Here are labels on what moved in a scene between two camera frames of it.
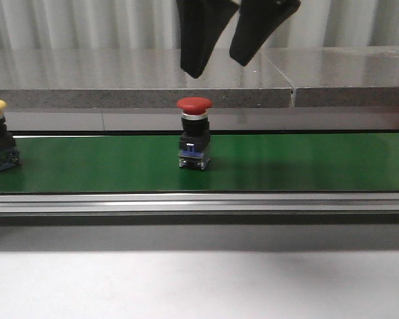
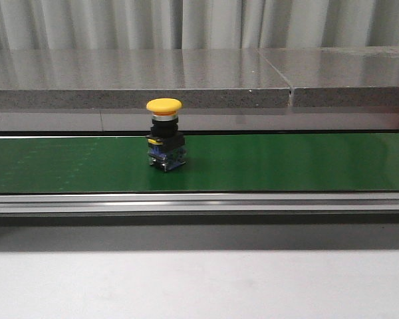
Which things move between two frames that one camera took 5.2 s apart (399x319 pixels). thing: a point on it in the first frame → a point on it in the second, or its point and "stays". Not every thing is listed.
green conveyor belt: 239,163 stays
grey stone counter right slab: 372,76 stays
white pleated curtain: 153,24 stays
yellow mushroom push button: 1,151 → 165,145
